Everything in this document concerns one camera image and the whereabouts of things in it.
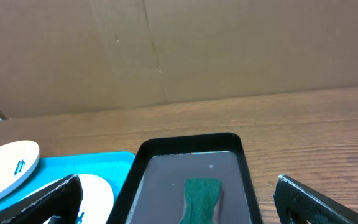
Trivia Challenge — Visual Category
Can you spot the green sponge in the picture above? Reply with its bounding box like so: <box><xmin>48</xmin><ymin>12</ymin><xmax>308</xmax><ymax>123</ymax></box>
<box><xmin>179</xmin><ymin>179</ymin><xmax>223</xmax><ymax>224</ymax></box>

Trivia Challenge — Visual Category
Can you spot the teal plastic tray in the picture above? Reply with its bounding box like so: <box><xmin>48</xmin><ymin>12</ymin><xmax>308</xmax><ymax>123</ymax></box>
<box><xmin>0</xmin><ymin>151</ymin><xmax>135</xmax><ymax>211</ymax></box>

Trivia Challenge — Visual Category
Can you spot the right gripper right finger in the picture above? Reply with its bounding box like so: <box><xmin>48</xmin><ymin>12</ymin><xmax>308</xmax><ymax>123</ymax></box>
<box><xmin>273</xmin><ymin>175</ymin><xmax>358</xmax><ymax>224</ymax></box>

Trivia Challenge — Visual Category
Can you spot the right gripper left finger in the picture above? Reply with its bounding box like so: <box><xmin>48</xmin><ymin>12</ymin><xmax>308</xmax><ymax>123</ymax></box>
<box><xmin>0</xmin><ymin>174</ymin><xmax>83</xmax><ymax>224</ymax></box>

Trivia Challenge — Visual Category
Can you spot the light blue round plate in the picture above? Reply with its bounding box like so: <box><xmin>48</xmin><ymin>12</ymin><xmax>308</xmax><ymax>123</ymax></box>
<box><xmin>20</xmin><ymin>174</ymin><xmax>115</xmax><ymax>224</ymax></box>

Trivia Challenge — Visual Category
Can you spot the cardboard backdrop panel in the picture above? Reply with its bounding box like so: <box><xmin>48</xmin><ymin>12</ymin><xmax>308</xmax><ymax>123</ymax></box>
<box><xmin>0</xmin><ymin>1</ymin><xmax>358</xmax><ymax>118</ymax></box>

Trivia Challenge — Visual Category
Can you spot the black water tray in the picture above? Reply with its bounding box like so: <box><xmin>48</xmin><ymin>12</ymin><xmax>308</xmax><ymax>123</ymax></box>
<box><xmin>108</xmin><ymin>133</ymin><xmax>262</xmax><ymax>223</ymax></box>

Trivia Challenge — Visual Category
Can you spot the white round plate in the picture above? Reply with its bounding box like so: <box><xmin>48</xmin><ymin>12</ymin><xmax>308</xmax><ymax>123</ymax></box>
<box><xmin>0</xmin><ymin>140</ymin><xmax>40</xmax><ymax>199</ymax></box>

